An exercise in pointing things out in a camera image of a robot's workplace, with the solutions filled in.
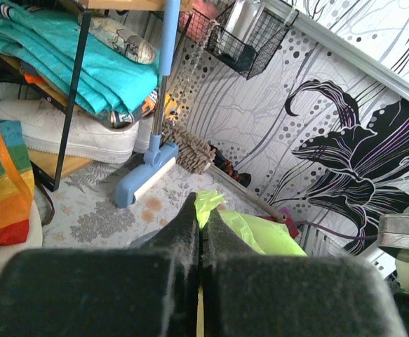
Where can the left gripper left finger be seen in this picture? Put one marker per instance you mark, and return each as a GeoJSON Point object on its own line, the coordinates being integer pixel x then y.
{"type": "Point", "coordinates": [150, 289]}

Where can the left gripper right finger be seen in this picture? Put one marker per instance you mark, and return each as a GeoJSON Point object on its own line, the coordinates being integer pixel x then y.
{"type": "Point", "coordinates": [249, 294]}

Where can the green trash bag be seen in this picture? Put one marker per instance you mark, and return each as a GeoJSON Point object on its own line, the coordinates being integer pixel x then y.
{"type": "Point", "coordinates": [260, 234]}

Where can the blue floor squeegee mop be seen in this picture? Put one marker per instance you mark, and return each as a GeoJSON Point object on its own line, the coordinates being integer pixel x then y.
{"type": "Point", "coordinates": [158, 159]}

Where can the rainbow striped bag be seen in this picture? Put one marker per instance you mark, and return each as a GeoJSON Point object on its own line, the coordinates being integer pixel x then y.
{"type": "Point", "coordinates": [16, 184]}

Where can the silver foil bag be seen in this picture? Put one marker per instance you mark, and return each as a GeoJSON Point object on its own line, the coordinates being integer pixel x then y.
{"type": "Point", "coordinates": [243, 18]}

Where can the brown chenille duster mop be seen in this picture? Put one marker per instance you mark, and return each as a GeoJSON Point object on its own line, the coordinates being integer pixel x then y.
{"type": "Point", "coordinates": [195, 155]}

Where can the black wooden shelf rack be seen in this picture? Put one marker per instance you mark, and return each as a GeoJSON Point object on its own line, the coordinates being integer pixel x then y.
{"type": "Point", "coordinates": [66, 103]}

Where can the white sneakers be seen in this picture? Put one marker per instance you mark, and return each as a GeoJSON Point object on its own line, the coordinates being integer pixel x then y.
{"type": "Point", "coordinates": [42, 126]}

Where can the yellow plush duck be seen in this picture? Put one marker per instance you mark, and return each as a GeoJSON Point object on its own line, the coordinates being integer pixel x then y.
{"type": "Point", "coordinates": [172, 111]}

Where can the grey patterned small cushion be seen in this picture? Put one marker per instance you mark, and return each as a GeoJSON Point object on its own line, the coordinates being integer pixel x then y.
{"type": "Point", "coordinates": [122, 40]}

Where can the teal folded cloth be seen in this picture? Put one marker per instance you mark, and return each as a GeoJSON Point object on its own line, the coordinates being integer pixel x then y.
{"type": "Point", "coordinates": [47, 40]}

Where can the black wire basket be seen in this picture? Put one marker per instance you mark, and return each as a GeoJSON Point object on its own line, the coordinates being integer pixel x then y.
{"type": "Point", "coordinates": [204, 27]}

